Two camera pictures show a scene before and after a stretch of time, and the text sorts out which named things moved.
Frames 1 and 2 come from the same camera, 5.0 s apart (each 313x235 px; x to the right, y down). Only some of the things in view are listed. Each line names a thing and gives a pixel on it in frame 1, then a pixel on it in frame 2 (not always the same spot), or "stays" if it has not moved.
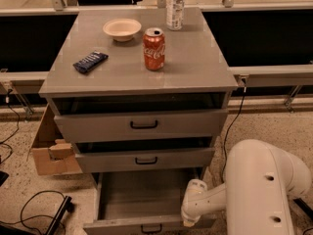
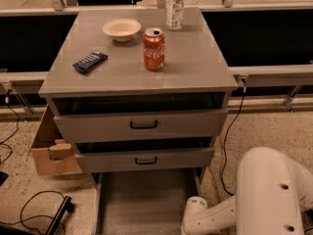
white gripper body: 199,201 -> 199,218
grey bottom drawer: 144,202 stays
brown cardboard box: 53,158 stays
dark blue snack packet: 90,62 stays
